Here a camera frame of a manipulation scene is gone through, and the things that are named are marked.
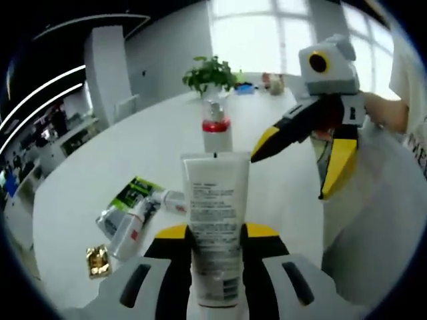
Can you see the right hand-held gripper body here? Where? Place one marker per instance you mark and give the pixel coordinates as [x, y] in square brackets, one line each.
[333, 73]

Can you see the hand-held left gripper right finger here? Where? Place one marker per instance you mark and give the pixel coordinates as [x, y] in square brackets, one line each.
[260, 266]

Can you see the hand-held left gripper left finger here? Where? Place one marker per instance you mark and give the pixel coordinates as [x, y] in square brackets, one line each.
[173, 266]

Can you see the gold skincare sachet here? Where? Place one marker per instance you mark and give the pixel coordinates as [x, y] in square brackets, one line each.
[97, 261]

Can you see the red collar skincare pump bottle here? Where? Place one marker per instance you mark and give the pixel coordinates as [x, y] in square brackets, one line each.
[217, 133]

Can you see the large white skincare tube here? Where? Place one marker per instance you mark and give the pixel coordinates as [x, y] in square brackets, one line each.
[215, 200]

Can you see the dark blue skincare sachet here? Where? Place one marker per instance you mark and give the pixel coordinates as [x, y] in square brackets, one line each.
[106, 225]

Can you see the black green skincare sachet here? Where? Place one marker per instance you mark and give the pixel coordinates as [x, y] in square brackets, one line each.
[133, 193]

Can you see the blue storage box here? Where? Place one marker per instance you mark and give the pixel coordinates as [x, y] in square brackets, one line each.
[11, 182]

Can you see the person's right hand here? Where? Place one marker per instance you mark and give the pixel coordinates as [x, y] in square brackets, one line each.
[387, 113]

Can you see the red white small item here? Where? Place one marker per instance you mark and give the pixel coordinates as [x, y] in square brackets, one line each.
[273, 83]

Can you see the blue plastic item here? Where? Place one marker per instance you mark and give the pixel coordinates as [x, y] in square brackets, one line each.
[245, 89]

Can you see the office window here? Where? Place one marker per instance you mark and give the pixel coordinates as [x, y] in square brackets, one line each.
[260, 36]

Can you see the person's white printed shirt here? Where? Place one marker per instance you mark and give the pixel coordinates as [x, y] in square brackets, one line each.
[413, 100]

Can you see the green potted plant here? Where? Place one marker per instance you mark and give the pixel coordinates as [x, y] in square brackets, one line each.
[207, 73]

